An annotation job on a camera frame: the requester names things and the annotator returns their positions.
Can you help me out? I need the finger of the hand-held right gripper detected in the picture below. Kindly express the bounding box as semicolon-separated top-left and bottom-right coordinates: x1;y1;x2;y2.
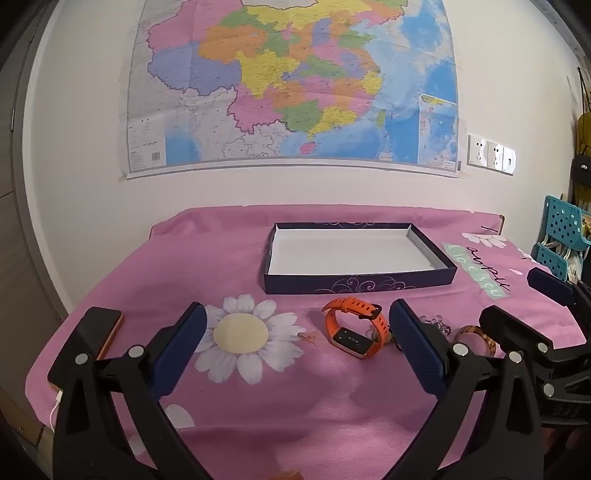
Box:
527;267;591;324
479;305;591;372

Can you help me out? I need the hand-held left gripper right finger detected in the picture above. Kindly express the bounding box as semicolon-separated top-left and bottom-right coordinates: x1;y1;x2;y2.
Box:
389;298;544;480

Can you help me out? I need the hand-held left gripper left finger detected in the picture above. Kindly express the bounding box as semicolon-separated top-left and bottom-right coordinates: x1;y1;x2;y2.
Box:
47;302;208;480

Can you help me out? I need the amber brown bangle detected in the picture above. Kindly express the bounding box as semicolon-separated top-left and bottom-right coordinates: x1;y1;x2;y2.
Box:
452;324;499;358

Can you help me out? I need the clear crystal bead bracelet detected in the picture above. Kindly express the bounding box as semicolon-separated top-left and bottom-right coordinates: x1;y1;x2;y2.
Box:
418;314;451;336

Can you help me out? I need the orange strap smart watch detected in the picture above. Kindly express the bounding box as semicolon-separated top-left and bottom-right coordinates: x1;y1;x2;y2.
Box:
322;298;393;358

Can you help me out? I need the shallow navy cardboard box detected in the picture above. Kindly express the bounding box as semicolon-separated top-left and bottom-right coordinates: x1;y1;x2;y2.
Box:
263;222;459;295

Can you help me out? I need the teal perforated plastic rack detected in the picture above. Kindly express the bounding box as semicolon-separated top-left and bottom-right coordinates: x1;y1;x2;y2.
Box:
530;195;591;282

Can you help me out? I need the black phone orange case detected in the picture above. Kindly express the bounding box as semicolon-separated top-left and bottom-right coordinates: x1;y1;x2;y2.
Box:
47;306;123;386

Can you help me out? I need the black hanging bag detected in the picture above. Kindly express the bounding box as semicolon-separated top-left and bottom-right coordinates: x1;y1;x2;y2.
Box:
570;154;591;208

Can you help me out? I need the pink flower printed blanket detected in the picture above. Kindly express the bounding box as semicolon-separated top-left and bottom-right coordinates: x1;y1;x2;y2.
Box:
25;205;591;480

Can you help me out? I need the yellow hanging object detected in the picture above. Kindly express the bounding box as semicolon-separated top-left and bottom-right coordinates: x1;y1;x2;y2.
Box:
574;111;591;154

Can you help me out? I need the white charging cable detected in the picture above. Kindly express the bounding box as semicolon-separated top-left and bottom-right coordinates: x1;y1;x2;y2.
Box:
47;390;64;435

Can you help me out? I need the colourful wall map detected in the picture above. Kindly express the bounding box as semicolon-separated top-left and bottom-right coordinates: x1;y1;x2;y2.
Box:
121;0;462;181

